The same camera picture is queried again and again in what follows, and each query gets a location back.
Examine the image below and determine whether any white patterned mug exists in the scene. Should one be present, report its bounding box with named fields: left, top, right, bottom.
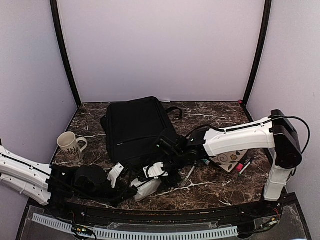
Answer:
left=56, top=131, right=88, bottom=163

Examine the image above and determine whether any pink highlighter marker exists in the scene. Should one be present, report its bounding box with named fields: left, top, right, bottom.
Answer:
left=236, top=163, right=245, bottom=173

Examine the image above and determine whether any clear syringe pen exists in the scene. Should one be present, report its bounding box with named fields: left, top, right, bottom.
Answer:
left=180, top=166, right=196, bottom=188

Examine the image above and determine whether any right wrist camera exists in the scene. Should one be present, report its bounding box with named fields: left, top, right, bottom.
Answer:
left=138, top=162, right=169, bottom=181

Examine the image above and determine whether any grey slotted cable duct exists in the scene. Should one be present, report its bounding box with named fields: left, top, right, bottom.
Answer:
left=31, top=213, right=239, bottom=240

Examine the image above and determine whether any black left frame post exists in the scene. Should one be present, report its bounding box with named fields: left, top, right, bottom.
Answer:
left=49, top=0, right=82, bottom=108

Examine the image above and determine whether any white glue stick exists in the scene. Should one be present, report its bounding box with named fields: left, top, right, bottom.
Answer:
left=202, top=159, right=211, bottom=166

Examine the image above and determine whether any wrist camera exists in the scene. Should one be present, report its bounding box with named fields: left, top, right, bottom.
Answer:
left=107, top=162, right=129, bottom=189
left=138, top=162, right=169, bottom=181

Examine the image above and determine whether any black student backpack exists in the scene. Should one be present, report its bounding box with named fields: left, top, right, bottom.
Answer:
left=100, top=96, right=183, bottom=170

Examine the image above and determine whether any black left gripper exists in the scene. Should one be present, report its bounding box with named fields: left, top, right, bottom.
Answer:
left=76, top=179, right=137, bottom=208

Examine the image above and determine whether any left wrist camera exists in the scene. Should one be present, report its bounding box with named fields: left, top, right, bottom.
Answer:
left=107, top=162, right=129, bottom=189

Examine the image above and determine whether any black right frame post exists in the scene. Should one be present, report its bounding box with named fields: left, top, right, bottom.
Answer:
left=242, top=0, right=272, bottom=108

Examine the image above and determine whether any black frame post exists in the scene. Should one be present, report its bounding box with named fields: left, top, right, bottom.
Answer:
left=49, top=0, right=82, bottom=108
left=242, top=0, right=272, bottom=108

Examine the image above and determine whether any green capped marker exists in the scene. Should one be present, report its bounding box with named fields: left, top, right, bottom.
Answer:
left=238, top=168, right=246, bottom=176

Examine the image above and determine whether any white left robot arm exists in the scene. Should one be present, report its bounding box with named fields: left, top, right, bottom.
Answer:
left=0, top=146, right=138, bottom=218

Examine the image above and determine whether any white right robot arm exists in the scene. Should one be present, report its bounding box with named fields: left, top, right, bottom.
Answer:
left=156, top=109, right=303, bottom=217

